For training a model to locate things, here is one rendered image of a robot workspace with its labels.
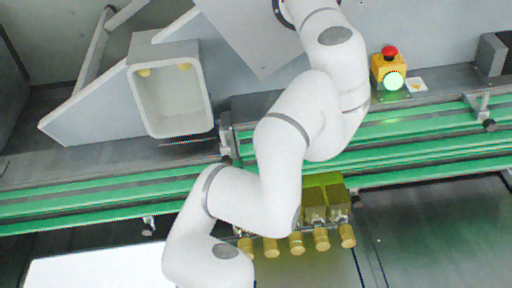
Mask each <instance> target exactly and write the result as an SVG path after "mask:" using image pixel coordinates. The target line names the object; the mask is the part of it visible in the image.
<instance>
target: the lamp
mask: <svg viewBox="0 0 512 288"><path fill-rule="evenodd" d="M383 82H384V86H386V88H387V89H389V90H397V89H399V87H400V86H401V85H402V84H403V79H402V76H401V75H400V72H399V71H396V70H392V71H389V72H388V73H387V74H385V76H384V78H383Z"/></svg>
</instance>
